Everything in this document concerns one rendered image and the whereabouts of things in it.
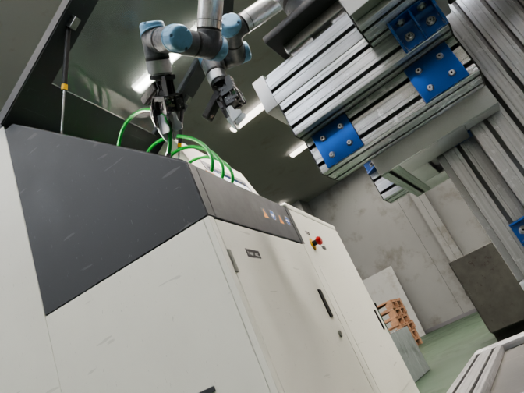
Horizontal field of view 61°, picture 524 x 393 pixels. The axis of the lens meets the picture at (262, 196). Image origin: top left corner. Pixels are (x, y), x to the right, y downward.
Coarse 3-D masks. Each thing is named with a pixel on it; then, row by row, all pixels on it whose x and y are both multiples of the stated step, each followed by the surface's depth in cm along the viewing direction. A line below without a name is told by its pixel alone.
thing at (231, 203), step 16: (208, 176) 120; (208, 192) 114; (224, 192) 124; (240, 192) 136; (224, 208) 118; (240, 208) 128; (256, 208) 140; (272, 208) 156; (240, 224) 122; (256, 224) 133; (272, 224) 146
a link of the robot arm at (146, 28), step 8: (144, 24) 129; (152, 24) 129; (160, 24) 130; (144, 32) 130; (152, 32) 136; (144, 40) 131; (144, 48) 132; (152, 48) 130; (152, 56) 132; (160, 56) 132; (168, 56) 134
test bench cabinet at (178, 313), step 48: (192, 240) 107; (96, 288) 117; (144, 288) 110; (192, 288) 105; (240, 288) 101; (96, 336) 114; (144, 336) 108; (192, 336) 102; (240, 336) 97; (96, 384) 111; (144, 384) 105; (192, 384) 100; (240, 384) 95
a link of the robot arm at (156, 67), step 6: (156, 60) 139; (162, 60) 133; (168, 60) 134; (150, 66) 133; (156, 66) 133; (162, 66) 133; (168, 66) 135; (150, 72) 134; (156, 72) 133; (162, 72) 133; (168, 72) 135
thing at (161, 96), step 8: (160, 80) 136; (168, 80) 135; (160, 88) 137; (168, 88) 136; (152, 96) 139; (160, 96) 136; (168, 96) 135; (176, 96) 137; (152, 104) 140; (160, 104) 138; (168, 104) 137; (176, 104) 137; (184, 104) 139; (160, 112) 140; (168, 112) 137
